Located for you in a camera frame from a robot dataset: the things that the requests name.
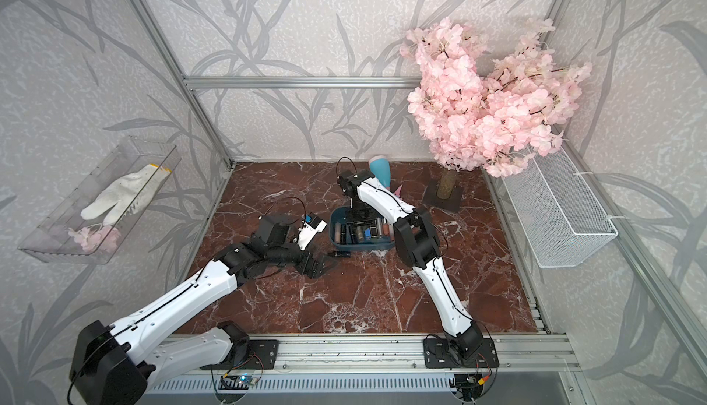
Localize teal plastic storage box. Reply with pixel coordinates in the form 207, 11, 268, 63
329, 207, 394, 252

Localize circuit board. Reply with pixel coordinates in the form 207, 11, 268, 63
449, 374, 490, 403
217, 374, 261, 391

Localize aluminium front rail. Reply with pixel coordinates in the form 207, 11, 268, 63
112, 332, 582, 377

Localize pink flower on shelf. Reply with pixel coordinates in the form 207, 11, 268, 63
68, 226, 122, 253

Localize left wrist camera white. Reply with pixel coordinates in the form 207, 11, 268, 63
296, 214, 327, 250

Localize white wire mesh basket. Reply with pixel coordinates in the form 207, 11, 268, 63
503, 150, 618, 269

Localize black lipstick lying sideways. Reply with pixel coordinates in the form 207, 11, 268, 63
327, 250, 351, 258

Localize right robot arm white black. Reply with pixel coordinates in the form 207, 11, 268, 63
337, 169, 483, 364

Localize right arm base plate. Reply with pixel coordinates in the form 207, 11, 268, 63
423, 333, 499, 370

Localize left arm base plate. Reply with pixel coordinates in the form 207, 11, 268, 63
200, 340, 279, 371

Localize white cotton glove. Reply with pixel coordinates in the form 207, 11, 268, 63
80, 164, 172, 226

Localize pink artificial blossom tree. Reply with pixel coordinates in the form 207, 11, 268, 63
400, 18, 593, 208

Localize right circuit board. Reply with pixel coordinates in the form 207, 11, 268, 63
449, 374, 490, 403

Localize clear acrylic wall shelf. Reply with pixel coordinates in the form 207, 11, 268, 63
18, 136, 182, 264

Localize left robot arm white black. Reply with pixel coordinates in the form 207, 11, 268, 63
68, 215, 327, 404

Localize left circuit board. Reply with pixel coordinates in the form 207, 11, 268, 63
217, 374, 261, 391

